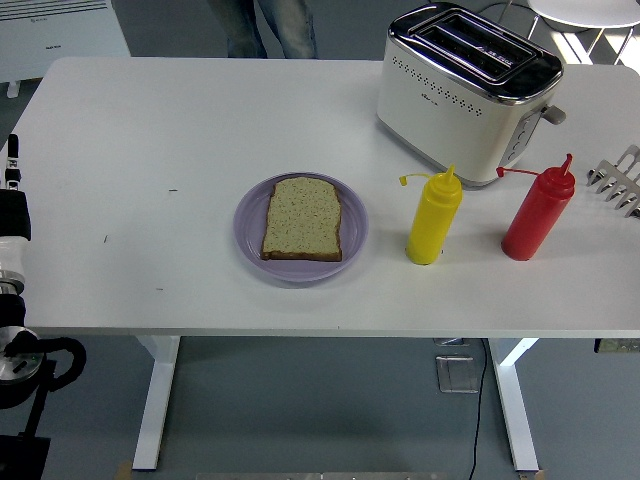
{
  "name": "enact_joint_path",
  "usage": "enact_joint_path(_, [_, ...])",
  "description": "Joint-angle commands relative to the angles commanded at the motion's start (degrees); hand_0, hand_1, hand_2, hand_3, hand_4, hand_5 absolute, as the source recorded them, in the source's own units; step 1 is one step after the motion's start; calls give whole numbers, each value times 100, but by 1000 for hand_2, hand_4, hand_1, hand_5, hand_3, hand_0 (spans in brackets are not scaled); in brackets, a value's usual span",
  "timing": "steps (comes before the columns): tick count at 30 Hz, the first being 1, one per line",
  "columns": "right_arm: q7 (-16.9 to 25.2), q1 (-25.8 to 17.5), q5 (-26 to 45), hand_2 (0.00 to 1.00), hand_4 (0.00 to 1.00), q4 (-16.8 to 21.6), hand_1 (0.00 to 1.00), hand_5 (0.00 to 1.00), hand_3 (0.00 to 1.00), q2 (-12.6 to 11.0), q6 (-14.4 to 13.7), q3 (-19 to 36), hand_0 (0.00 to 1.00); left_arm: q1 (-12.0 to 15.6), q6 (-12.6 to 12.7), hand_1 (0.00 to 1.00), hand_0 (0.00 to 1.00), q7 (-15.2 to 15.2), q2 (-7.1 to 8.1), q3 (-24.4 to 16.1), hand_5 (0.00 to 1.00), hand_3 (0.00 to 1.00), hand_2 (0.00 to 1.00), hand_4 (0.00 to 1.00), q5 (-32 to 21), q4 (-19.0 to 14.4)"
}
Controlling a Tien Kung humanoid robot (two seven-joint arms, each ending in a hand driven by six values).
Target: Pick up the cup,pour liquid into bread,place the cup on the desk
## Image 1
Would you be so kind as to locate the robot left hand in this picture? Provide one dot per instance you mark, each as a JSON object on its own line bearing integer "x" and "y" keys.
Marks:
{"x": 15, "y": 215}

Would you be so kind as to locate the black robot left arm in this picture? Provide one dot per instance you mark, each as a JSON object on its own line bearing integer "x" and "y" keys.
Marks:
{"x": 15, "y": 395}

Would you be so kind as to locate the white round table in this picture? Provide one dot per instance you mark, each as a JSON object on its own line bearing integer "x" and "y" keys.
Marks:
{"x": 590, "y": 10}

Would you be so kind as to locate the metal under-table bracket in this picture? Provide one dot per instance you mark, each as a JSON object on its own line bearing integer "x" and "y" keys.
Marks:
{"x": 450, "y": 342}

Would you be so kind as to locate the purple plate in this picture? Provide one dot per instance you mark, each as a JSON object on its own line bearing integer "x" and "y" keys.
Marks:
{"x": 300, "y": 272}

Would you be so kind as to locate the white two-slot toaster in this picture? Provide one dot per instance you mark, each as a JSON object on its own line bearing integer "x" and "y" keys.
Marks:
{"x": 450, "y": 115}

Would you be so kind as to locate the white floor appliance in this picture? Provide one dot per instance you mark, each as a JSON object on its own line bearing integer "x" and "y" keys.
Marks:
{"x": 60, "y": 40}

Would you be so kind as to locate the table height control panel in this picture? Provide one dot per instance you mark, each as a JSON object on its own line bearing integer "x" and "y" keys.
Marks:
{"x": 617, "y": 346}

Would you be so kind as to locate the white table leg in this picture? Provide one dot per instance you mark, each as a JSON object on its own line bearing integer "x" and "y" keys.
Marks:
{"x": 510, "y": 400}
{"x": 157, "y": 400}

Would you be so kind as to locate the metal floor outlet plate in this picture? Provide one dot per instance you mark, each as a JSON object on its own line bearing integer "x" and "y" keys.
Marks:
{"x": 457, "y": 375}

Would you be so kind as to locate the metal toast rack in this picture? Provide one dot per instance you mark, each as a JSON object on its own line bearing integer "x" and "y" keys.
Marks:
{"x": 622, "y": 192}

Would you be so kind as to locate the person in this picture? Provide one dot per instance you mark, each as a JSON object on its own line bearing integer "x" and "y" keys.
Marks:
{"x": 295, "y": 30}

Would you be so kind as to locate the red squeeze bottle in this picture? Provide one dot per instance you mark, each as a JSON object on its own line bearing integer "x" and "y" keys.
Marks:
{"x": 535, "y": 225}

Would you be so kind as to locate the yellow squeeze bottle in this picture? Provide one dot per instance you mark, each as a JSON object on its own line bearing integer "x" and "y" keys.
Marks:
{"x": 432, "y": 225}

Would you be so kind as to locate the bread slice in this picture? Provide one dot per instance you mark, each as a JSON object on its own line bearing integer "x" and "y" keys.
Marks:
{"x": 304, "y": 220}

